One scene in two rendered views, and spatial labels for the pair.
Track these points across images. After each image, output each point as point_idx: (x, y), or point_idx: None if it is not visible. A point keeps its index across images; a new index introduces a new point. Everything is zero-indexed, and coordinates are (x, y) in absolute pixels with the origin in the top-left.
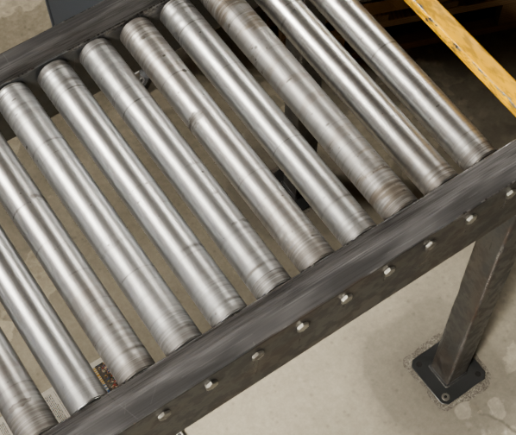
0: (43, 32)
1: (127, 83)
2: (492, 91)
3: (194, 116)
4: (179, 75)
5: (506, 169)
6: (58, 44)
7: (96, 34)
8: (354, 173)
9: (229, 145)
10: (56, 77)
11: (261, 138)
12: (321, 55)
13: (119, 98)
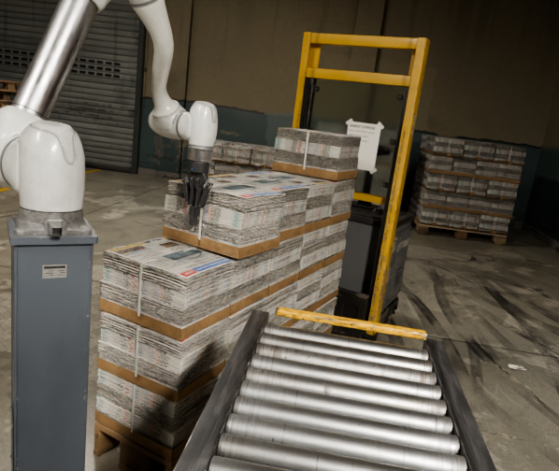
0: (214, 389)
1: (283, 388)
2: (400, 335)
3: (326, 387)
4: (299, 376)
5: (439, 351)
6: (229, 390)
7: (241, 378)
8: (404, 377)
9: (356, 387)
10: (248, 401)
11: (357, 384)
12: (335, 349)
13: (287, 396)
